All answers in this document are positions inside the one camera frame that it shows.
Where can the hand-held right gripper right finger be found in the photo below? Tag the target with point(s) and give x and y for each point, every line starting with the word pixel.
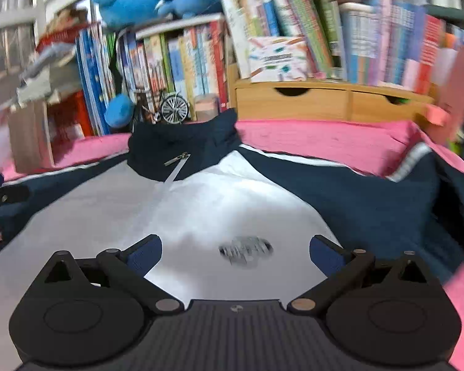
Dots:
pixel 326 255

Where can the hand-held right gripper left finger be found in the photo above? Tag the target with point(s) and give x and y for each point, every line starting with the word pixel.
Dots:
pixel 145 255

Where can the navy and white jacket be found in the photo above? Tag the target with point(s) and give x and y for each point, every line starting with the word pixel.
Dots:
pixel 236 201

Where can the red plastic crate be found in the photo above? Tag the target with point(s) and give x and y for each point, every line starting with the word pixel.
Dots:
pixel 77 112

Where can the pink rabbit printed blanket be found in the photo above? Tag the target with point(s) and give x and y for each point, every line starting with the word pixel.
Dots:
pixel 324 143

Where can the stack of papers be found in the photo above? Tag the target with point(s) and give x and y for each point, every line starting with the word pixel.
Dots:
pixel 46 77

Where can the row of thin blue books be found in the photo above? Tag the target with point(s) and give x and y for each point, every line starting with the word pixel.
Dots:
pixel 92 85

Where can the round blue plush ball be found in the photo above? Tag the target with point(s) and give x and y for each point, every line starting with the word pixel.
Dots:
pixel 119 111

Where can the window with grille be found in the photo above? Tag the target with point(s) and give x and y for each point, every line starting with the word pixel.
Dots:
pixel 7 38

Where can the miniature bicycle model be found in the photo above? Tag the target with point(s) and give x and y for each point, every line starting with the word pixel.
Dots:
pixel 174 110

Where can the wooden drawer organizer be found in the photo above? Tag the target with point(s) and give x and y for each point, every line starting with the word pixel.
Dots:
pixel 313 104

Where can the red plastic basket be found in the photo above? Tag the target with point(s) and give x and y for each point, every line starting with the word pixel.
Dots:
pixel 58 38

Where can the small pink box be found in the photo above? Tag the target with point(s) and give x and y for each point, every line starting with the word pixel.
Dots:
pixel 437 115

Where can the row of colourful picture books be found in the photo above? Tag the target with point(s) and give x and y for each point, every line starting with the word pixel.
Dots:
pixel 178 65

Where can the white printed cardboard box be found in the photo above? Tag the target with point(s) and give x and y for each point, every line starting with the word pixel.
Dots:
pixel 280 58

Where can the pink folder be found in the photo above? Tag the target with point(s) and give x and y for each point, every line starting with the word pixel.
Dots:
pixel 456 85

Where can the row of pastel spine books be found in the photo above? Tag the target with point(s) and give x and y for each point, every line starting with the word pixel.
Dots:
pixel 390 46

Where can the white shelf board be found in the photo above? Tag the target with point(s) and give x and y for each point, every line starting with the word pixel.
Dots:
pixel 178 27

